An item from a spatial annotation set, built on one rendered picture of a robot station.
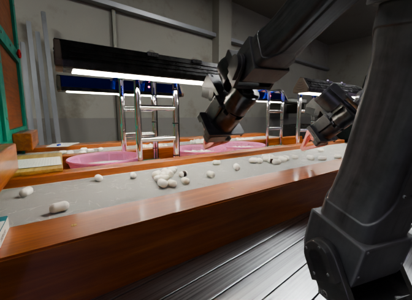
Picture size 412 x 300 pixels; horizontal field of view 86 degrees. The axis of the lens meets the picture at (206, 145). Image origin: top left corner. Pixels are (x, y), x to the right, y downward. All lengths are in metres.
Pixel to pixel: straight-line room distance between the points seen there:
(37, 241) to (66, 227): 0.04
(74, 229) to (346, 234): 0.35
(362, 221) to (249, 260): 0.26
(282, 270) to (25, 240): 0.39
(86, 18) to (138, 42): 0.68
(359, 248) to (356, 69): 7.63
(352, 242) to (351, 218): 0.02
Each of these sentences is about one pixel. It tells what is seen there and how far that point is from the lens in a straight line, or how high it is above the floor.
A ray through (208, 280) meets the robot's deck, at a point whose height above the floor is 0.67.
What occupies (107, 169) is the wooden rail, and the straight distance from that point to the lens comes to 0.78.
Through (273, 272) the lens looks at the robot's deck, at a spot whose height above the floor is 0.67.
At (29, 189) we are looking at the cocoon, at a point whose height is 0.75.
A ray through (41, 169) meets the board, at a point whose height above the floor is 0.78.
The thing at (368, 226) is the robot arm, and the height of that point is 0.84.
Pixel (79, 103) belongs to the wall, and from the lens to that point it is 3.23.
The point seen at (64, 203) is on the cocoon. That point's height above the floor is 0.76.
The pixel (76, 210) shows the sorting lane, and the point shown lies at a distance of 0.54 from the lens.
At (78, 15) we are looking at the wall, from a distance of 3.46.
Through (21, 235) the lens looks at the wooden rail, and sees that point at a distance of 0.42.
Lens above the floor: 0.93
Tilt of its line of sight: 8 degrees down
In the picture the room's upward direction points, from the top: straight up
